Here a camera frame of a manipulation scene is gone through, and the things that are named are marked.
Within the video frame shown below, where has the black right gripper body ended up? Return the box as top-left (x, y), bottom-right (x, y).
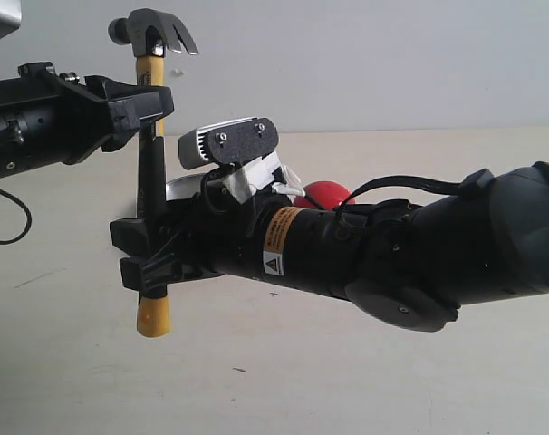
top-left (156, 187), bottom-right (268, 281)

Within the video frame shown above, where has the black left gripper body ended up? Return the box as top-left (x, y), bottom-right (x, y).
top-left (11, 62), bottom-right (120, 166)

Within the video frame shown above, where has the yellow black claw hammer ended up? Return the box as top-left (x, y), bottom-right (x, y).
top-left (109, 8), bottom-right (199, 338)

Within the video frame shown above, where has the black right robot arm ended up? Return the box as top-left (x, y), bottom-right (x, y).
top-left (110, 161), bottom-right (549, 332)

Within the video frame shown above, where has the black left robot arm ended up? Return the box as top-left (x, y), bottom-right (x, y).
top-left (0, 62), bottom-right (174, 179)

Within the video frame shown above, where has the red dome push button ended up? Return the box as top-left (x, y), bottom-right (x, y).
top-left (293, 180), bottom-right (351, 211)

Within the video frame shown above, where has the round steel plate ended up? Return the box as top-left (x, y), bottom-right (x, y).
top-left (165, 174), bottom-right (203, 201)

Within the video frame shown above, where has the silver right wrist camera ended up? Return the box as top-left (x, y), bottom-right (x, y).
top-left (178, 117), bottom-right (279, 169)

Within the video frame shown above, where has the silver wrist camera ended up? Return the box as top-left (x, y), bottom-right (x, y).
top-left (0, 0), bottom-right (22, 40)
top-left (178, 117), bottom-right (279, 169)

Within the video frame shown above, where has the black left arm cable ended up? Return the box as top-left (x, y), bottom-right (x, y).
top-left (0, 181), bottom-right (33, 245)

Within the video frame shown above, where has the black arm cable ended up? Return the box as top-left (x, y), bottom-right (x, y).
top-left (296, 168), bottom-right (496, 227)
top-left (0, 181), bottom-right (33, 245)

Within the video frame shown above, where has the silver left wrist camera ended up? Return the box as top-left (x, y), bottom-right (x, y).
top-left (0, 0), bottom-right (22, 40)

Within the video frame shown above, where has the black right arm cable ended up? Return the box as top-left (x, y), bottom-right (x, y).
top-left (296, 168), bottom-right (496, 227)

